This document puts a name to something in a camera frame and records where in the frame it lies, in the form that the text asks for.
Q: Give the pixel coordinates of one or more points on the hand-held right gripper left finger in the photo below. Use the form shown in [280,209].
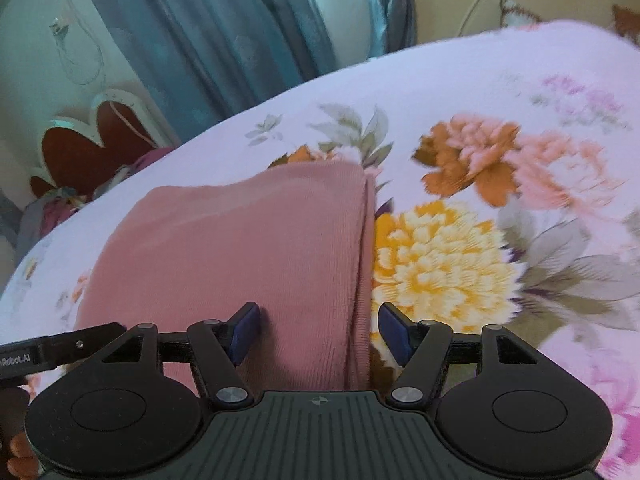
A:
[245,334]

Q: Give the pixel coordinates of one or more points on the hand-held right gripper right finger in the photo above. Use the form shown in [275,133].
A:
[395,334]

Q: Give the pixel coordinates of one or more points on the pink knit garment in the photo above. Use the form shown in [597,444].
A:
[240,240]

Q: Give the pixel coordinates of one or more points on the person's left hand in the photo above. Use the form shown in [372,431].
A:
[20,455]

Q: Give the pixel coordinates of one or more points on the pile of pillows and blankets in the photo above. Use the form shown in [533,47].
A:
[55,212]

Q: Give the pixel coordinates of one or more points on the red headboard with white trim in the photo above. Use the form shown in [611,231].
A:
[80,155]

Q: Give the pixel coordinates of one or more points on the floral bedsheet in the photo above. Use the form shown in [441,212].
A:
[500,85]

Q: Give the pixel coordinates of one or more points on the blue curtain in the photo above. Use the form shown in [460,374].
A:
[200,25]

